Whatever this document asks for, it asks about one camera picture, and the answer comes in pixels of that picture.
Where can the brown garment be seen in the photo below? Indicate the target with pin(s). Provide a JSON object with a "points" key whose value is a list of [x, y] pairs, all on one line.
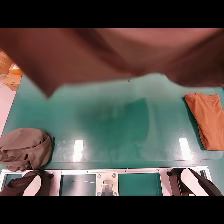
{"points": [[100, 53]]}

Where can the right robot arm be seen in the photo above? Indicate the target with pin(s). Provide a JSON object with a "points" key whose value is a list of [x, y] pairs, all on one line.
{"points": [[191, 183]]}

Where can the grey-brown garment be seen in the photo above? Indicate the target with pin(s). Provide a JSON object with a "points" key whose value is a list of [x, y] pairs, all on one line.
{"points": [[25, 148]]}

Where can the orange garment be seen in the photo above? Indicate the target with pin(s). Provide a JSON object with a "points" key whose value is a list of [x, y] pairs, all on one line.
{"points": [[208, 118]]}

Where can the silver frame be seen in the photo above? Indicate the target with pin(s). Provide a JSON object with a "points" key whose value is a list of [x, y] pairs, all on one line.
{"points": [[106, 183]]}

